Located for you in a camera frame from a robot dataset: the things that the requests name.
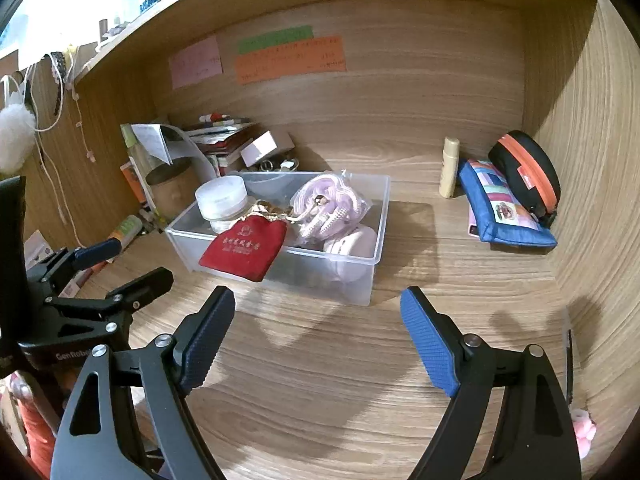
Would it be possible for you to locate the white paper receipt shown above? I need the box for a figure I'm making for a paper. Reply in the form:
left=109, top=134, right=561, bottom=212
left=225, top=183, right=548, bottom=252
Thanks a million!
left=131, top=124, right=218, bottom=183

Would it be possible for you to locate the pink phone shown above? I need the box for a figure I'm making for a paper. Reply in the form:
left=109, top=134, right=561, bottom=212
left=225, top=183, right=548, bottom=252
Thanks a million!
left=468, top=207, right=480, bottom=238

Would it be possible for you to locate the clear plastic storage bin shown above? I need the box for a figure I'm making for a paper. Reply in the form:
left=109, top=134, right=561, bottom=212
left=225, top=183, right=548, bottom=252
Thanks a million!
left=164, top=171, right=393, bottom=308

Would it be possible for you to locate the green sticky note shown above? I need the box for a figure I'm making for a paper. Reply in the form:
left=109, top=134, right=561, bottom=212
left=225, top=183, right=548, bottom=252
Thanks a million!
left=238, top=25, right=314, bottom=55

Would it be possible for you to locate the orange green tube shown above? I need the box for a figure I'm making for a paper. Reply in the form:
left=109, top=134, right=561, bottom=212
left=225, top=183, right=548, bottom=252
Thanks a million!
left=110, top=214, right=143, bottom=250

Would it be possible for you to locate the white fluffy pompom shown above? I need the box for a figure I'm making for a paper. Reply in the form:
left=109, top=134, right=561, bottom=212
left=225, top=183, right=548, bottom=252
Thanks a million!
left=0, top=104, right=36, bottom=176

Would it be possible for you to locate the red white marker pen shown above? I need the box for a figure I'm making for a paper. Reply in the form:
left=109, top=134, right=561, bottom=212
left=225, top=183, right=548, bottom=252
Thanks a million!
left=198, top=113, right=231, bottom=124

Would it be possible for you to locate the orange sleeved left forearm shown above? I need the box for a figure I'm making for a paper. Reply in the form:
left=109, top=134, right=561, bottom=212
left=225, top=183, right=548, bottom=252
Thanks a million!
left=17, top=399, right=55, bottom=479

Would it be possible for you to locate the black orange round case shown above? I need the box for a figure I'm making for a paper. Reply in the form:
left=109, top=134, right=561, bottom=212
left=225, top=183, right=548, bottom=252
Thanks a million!
left=488, top=130, right=561, bottom=229

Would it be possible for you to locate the bowl of trinkets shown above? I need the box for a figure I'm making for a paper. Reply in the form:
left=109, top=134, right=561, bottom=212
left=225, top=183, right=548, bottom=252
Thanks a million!
left=257, top=156, right=299, bottom=172

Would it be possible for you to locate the pink sticky note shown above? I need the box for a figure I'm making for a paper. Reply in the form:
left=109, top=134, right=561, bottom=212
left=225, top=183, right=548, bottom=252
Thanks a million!
left=168, top=35, right=224, bottom=90

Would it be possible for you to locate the orange sticky note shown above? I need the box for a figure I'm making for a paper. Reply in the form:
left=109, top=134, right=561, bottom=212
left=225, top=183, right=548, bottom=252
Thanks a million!
left=235, top=36, right=347, bottom=84

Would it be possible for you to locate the red velvet pouch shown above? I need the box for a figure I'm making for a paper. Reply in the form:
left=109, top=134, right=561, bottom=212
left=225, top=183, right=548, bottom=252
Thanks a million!
left=198, top=200, right=290, bottom=283

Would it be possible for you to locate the blue patchwork pencil pouch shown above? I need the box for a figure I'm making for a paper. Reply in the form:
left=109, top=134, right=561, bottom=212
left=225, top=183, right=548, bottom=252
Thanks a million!
left=458, top=159, right=556, bottom=248

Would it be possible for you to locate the pink cable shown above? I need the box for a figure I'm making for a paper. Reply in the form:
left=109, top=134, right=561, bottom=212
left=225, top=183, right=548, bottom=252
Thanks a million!
left=290, top=169, right=374, bottom=248

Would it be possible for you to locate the cream lotion tube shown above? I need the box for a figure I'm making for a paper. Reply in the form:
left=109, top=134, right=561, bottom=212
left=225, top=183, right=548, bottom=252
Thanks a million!
left=439, top=138, right=460, bottom=198

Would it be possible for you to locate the pink white small box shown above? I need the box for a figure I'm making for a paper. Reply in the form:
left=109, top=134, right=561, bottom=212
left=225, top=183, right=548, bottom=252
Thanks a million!
left=241, top=131, right=295, bottom=167

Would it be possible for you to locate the stack of books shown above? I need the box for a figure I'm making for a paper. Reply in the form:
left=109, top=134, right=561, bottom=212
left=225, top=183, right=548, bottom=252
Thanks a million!
left=184, top=118, right=258, bottom=176

